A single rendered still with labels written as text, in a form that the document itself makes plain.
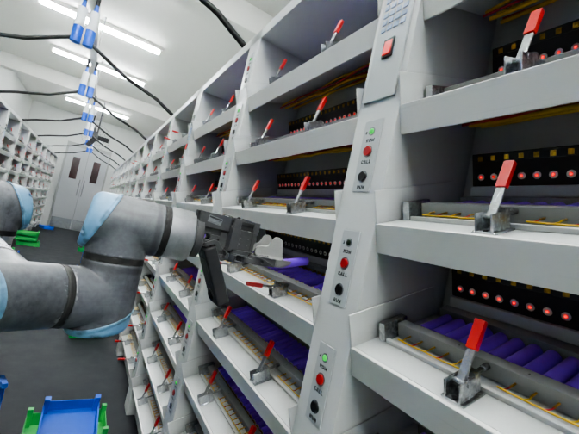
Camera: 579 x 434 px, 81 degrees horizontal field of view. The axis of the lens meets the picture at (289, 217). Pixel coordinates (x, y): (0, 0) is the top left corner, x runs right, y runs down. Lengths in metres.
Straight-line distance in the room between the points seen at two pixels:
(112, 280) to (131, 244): 0.06
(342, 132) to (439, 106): 0.21
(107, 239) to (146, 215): 0.07
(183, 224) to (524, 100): 0.50
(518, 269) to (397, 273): 0.21
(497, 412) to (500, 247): 0.17
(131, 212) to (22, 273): 0.16
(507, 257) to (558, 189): 0.20
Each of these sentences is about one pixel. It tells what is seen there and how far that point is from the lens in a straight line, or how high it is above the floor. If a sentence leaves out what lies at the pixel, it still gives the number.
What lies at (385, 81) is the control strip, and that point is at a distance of 0.62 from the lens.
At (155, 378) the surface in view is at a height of 0.33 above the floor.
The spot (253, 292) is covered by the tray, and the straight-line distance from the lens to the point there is 0.83.
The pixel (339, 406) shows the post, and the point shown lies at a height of 0.80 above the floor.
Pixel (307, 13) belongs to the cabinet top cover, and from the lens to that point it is 1.14.
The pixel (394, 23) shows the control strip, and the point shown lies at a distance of 0.68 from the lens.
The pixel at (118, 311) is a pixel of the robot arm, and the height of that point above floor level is 0.86.
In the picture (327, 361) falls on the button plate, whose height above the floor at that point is 0.85.
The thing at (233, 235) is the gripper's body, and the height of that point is 1.01.
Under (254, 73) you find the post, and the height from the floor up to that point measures 1.54.
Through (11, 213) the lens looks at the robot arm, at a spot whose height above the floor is 0.94.
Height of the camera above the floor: 1.03
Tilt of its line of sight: 3 degrees up
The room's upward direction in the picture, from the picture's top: 12 degrees clockwise
